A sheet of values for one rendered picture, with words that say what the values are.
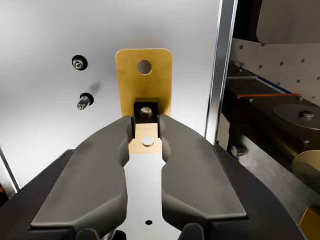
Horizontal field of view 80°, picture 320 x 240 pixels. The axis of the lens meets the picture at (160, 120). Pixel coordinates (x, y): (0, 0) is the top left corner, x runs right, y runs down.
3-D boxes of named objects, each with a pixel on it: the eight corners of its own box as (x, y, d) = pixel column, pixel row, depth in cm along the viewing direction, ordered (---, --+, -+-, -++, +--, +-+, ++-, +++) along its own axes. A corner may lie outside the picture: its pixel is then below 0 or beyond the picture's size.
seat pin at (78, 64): (91, 63, 16) (82, 69, 14) (82, 64, 16) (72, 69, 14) (89, 54, 16) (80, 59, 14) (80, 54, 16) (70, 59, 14)
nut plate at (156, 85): (170, 151, 17) (171, 159, 16) (125, 152, 17) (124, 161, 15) (172, 48, 13) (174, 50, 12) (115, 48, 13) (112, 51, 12)
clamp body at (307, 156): (240, 86, 48) (403, 202, 17) (194, 87, 48) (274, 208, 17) (245, 59, 45) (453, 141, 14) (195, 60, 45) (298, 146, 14)
